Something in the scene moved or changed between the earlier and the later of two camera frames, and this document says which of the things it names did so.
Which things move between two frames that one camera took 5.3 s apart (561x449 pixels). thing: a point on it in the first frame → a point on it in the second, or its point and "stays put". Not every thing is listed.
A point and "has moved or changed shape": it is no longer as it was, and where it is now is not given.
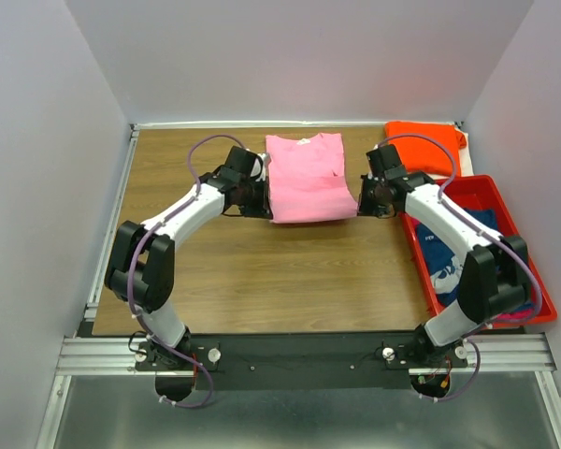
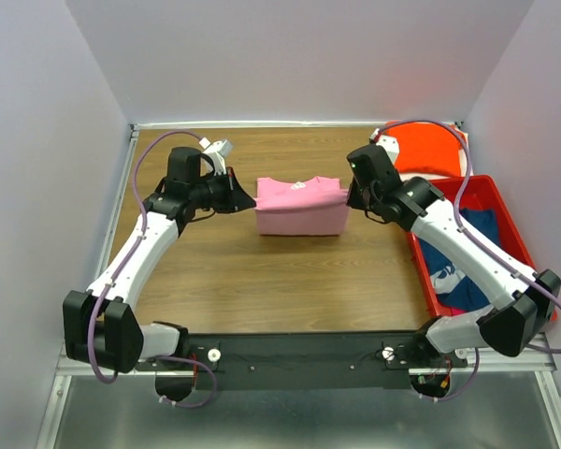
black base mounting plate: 298,361 stays put
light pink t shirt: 308,179 has moved or changed shape
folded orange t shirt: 422,154 stays put
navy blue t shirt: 443,255 stays put
